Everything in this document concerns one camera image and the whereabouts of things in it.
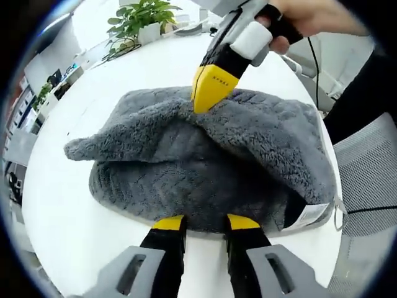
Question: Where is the large potted plant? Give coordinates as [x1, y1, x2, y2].
[106, 0, 184, 60]

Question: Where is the black cable by plant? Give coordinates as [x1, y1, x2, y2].
[101, 42, 143, 62]

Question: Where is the small potted plant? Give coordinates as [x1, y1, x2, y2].
[32, 81, 53, 112]

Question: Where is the person's black clothing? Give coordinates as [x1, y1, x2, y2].
[324, 55, 397, 147]

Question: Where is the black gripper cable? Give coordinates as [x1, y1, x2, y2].
[345, 203, 397, 215]
[306, 36, 322, 110]

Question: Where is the mesh office chair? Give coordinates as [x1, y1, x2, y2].
[328, 112, 397, 293]

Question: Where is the grey towel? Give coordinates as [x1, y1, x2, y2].
[63, 86, 347, 238]

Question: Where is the person's right hand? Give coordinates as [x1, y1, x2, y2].
[257, 0, 357, 55]

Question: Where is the white chair frame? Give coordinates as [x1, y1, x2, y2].
[284, 55, 346, 110]

